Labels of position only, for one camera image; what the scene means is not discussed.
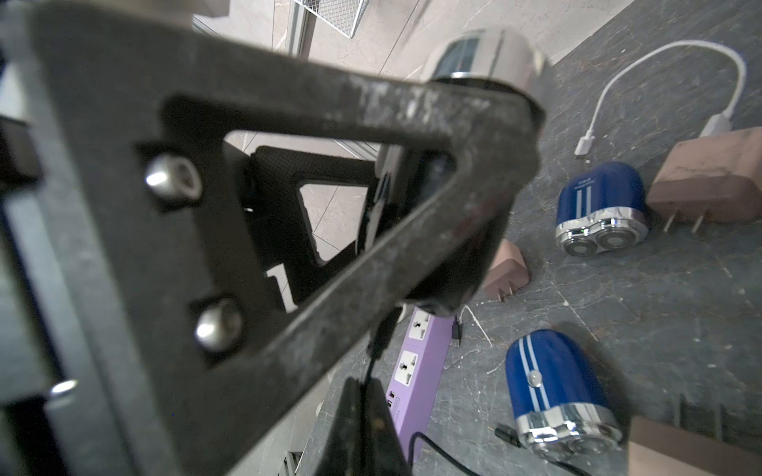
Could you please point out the pink USB charger front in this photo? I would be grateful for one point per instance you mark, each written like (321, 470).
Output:
(710, 179)

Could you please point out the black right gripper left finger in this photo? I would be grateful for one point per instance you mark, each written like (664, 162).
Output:
(343, 452)

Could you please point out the pink usb charger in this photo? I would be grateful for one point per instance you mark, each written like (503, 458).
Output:
(710, 179)
(507, 273)

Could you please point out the purple power strip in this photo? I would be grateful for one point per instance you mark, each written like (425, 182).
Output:
(415, 380)

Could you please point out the blue shaver on table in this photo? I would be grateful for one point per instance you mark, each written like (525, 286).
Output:
(558, 404)

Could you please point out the white wire wall basket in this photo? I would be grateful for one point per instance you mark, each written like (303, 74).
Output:
(342, 15)

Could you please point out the blue shaver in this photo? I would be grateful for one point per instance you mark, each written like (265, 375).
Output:
(558, 404)
(602, 210)

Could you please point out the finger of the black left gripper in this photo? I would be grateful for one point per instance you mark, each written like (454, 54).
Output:
(134, 234)
(278, 222)

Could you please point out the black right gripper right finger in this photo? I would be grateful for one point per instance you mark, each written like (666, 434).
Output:
(383, 454)

